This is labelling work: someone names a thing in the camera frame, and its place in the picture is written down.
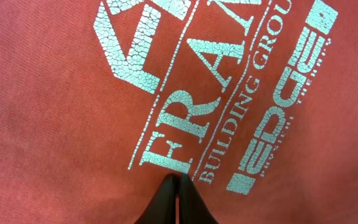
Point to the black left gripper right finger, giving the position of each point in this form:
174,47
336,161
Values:
192,209

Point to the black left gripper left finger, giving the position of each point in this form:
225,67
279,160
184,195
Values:
161,208

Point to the red printed t-shirt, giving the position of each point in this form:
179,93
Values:
256,101

